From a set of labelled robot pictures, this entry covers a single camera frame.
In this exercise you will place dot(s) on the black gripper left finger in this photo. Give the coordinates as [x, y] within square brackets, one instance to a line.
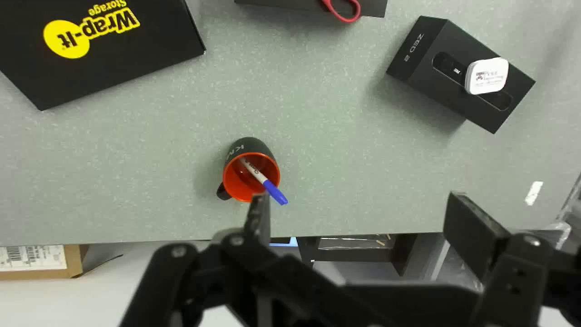
[200, 273]

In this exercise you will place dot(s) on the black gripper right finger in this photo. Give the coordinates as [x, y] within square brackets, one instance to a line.
[519, 273]

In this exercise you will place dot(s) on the blue capped white pen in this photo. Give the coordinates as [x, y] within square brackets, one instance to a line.
[272, 191]

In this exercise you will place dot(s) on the small white paper tag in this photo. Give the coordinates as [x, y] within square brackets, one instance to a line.
[534, 193]

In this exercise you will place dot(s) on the red cup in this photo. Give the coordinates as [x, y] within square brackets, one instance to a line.
[241, 184]

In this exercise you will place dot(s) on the cardboard box with label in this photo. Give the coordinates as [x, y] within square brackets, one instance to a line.
[42, 262]

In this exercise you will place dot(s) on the white charger plug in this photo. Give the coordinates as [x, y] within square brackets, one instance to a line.
[485, 75]

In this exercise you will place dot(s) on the black box with charger cutout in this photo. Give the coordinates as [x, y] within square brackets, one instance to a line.
[423, 61]

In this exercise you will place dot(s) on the black box yellow Wrap-It logo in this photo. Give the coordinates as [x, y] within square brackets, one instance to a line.
[91, 61]

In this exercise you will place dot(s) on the black item with red loop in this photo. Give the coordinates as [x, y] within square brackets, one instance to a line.
[345, 8]

